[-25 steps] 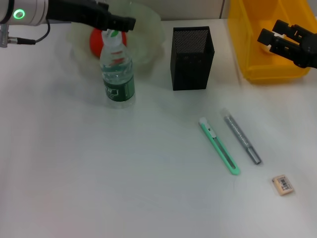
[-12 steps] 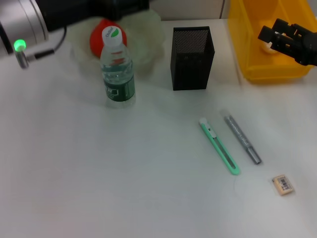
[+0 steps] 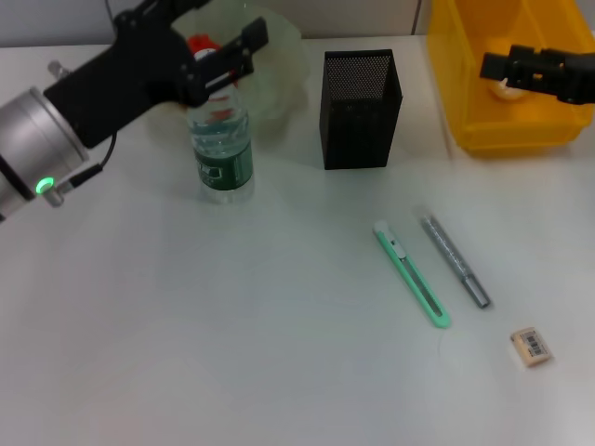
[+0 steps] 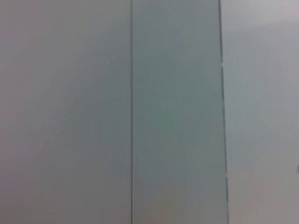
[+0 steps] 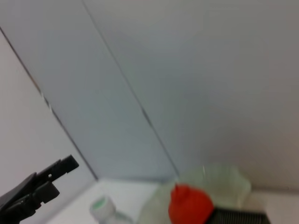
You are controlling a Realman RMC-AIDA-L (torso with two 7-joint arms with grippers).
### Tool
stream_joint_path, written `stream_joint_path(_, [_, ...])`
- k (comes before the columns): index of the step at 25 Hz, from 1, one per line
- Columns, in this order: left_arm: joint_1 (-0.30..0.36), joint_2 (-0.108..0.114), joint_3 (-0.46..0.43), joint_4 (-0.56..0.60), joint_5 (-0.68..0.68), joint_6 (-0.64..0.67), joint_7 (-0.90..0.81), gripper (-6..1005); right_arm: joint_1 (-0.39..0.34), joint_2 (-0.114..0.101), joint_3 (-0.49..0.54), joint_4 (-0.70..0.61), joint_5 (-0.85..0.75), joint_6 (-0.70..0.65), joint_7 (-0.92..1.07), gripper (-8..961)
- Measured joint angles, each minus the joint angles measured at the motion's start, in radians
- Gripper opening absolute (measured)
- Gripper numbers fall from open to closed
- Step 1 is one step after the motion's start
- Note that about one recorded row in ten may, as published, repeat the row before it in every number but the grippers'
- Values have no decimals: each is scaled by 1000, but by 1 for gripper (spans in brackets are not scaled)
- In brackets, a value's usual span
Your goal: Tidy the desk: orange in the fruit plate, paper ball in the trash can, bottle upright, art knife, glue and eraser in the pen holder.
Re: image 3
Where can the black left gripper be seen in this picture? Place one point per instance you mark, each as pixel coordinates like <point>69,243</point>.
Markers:
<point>135,79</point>

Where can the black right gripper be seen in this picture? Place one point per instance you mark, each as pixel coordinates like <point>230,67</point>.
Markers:
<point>576,76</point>

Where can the red tomato ball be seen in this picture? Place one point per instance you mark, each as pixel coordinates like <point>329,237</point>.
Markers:
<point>202,42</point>

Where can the white paper ball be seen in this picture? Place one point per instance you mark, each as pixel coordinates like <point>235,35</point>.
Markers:
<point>509,93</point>

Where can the clear green-label water bottle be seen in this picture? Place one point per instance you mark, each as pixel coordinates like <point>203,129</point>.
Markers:
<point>223,153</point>

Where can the green utility knife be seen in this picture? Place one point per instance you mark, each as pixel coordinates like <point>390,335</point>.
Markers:
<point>411,274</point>

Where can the beige eraser with barcode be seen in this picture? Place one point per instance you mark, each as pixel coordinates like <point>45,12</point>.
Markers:
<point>532,347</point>

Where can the green glass fruit plate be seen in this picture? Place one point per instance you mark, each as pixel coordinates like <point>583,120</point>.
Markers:
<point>279,79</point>

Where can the black mesh pen holder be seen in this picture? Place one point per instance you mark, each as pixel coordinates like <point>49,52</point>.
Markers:
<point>358,130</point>

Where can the grey pen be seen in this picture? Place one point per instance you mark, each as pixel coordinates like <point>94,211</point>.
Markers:
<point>451,253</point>

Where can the yellow plastic bin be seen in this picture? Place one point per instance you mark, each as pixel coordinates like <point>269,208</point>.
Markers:
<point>465,93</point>

